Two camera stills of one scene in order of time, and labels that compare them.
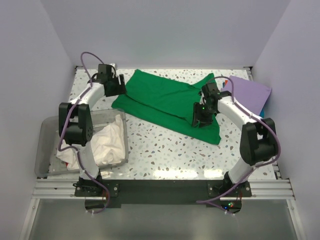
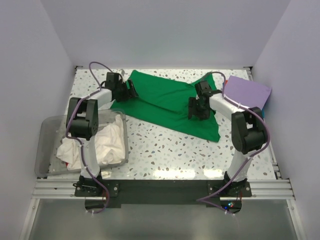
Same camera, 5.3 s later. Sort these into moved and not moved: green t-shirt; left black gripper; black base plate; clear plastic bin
Moved: left black gripper
Not moved: black base plate; green t-shirt; clear plastic bin
